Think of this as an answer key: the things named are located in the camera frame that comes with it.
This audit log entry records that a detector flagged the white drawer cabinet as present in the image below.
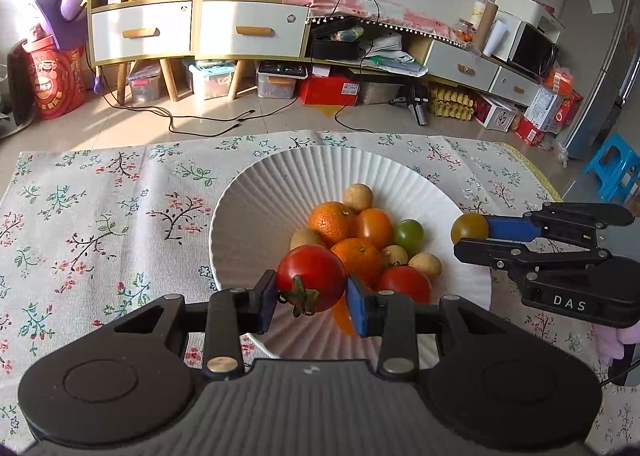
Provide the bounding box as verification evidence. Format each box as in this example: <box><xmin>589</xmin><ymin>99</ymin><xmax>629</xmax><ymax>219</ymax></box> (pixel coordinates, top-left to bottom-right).
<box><xmin>191</xmin><ymin>0</ymin><xmax>309</xmax><ymax>100</ymax></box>
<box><xmin>87</xmin><ymin>0</ymin><xmax>196</xmax><ymax>104</ymax></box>

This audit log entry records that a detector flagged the white drawer cabinet right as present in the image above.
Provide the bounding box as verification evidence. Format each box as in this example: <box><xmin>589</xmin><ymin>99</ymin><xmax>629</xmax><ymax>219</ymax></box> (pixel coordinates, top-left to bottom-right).
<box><xmin>191</xmin><ymin>0</ymin><xmax>309</xmax><ymax>100</ymax></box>

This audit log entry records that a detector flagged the blue plastic stool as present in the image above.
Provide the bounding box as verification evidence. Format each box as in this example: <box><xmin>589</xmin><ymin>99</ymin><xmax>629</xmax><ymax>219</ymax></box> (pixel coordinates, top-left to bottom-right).
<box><xmin>584</xmin><ymin>133</ymin><xmax>639</xmax><ymax>205</ymax></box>

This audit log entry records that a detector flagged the small red tomato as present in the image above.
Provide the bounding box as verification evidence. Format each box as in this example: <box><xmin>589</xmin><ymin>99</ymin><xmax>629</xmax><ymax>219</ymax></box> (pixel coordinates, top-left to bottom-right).
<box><xmin>276</xmin><ymin>245</ymin><xmax>346</xmax><ymax>317</ymax></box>

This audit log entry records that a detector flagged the floral tablecloth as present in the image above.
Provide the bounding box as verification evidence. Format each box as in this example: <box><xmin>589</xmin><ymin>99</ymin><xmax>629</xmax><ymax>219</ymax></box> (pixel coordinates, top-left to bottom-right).
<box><xmin>0</xmin><ymin>130</ymin><xmax>640</xmax><ymax>454</ymax></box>

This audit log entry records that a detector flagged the microwave oven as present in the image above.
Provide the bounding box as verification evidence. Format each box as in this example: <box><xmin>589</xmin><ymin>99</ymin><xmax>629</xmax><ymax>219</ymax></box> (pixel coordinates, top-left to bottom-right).
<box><xmin>492</xmin><ymin>11</ymin><xmax>559</xmax><ymax>79</ymax></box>

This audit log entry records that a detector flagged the grey refrigerator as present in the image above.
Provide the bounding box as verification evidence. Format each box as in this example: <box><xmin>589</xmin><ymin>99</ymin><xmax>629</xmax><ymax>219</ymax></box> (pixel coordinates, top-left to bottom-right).
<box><xmin>558</xmin><ymin>0</ymin><xmax>639</xmax><ymax>160</ymax></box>

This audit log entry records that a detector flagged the black speaker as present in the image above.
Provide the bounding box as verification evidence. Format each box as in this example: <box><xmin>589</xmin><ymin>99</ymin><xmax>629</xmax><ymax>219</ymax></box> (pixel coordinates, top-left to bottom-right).
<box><xmin>6</xmin><ymin>40</ymin><xmax>37</xmax><ymax>129</ymax></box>

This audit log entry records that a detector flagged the pink cloth runner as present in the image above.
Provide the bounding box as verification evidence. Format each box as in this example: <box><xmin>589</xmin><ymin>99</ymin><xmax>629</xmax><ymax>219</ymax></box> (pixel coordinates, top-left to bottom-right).
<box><xmin>282</xmin><ymin>0</ymin><xmax>461</xmax><ymax>43</ymax></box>

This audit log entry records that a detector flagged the red storage box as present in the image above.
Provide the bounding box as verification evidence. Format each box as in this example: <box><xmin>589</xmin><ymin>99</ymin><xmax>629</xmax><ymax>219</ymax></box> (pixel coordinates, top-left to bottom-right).
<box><xmin>299</xmin><ymin>75</ymin><xmax>360</xmax><ymax>106</ymax></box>

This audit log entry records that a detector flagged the brown longan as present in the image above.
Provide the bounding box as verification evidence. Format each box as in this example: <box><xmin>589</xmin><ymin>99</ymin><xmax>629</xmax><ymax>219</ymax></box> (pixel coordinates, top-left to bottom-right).
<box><xmin>343</xmin><ymin>183</ymin><xmax>373</xmax><ymax>213</ymax></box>
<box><xmin>408</xmin><ymin>252</ymin><xmax>442</xmax><ymax>282</ymax></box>

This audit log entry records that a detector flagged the brown kiwi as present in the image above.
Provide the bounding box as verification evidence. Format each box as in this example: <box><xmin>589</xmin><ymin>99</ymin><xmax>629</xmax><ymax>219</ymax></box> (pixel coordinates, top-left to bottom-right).
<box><xmin>290</xmin><ymin>228</ymin><xmax>326</xmax><ymax>250</ymax></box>

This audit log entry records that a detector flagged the mandarin orange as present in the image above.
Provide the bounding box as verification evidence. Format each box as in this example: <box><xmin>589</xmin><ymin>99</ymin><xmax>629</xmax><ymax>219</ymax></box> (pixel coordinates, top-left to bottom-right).
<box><xmin>307</xmin><ymin>202</ymin><xmax>356</xmax><ymax>247</ymax></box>
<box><xmin>331</xmin><ymin>237</ymin><xmax>382</xmax><ymax>289</ymax></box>

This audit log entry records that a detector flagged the white ribbed plate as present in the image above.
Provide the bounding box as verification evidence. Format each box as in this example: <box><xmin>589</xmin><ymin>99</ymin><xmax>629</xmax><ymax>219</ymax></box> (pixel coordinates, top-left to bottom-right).
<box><xmin>207</xmin><ymin>144</ymin><xmax>494</xmax><ymax>360</ymax></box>

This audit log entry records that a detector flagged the large red tomato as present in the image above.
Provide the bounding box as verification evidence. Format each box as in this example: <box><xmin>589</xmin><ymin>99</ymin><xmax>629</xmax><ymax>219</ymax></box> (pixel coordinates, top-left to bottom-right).
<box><xmin>376</xmin><ymin>265</ymin><xmax>432</xmax><ymax>304</ymax></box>

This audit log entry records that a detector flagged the red printed barrel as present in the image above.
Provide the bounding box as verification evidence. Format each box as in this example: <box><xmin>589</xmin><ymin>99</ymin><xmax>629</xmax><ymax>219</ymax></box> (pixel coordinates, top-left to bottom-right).
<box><xmin>22</xmin><ymin>36</ymin><xmax>86</xmax><ymax>120</ymax></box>

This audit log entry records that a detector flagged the white drawer cabinet left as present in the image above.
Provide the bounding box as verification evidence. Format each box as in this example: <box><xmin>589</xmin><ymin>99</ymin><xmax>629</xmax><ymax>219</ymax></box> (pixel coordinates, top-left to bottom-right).
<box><xmin>87</xmin><ymin>0</ymin><xmax>196</xmax><ymax>104</ymax></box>

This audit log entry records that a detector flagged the green tomato front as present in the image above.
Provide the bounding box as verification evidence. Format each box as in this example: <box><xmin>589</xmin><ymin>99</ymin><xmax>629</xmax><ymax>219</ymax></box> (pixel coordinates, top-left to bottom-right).
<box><xmin>394</xmin><ymin>219</ymin><xmax>425</xmax><ymax>256</ymax></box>

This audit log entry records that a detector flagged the olive green tomato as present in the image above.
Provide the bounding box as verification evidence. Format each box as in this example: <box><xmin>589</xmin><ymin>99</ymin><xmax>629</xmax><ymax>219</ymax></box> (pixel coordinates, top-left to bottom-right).
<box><xmin>450</xmin><ymin>212</ymin><xmax>489</xmax><ymax>245</ymax></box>

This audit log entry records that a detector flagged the pale yellow longan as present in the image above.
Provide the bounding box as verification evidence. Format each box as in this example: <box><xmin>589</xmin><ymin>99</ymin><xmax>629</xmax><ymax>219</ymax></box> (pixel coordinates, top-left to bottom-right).
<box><xmin>380</xmin><ymin>245</ymin><xmax>409</xmax><ymax>268</ymax></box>

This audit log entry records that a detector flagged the purple foam toy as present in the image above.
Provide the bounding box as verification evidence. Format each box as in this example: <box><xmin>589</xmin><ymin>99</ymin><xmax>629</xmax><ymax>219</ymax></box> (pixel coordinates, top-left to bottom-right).
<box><xmin>35</xmin><ymin>0</ymin><xmax>88</xmax><ymax>51</ymax></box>

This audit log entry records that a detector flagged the orange tomato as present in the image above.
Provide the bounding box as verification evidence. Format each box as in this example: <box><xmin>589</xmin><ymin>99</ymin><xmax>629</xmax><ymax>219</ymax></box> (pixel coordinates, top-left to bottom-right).
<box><xmin>355</xmin><ymin>208</ymin><xmax>394</xmax><ymax>250</ymax></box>
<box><xmin>331</xmin><ymin>297</ymin><xmax>358</xmax><ymax>337</ymax></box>

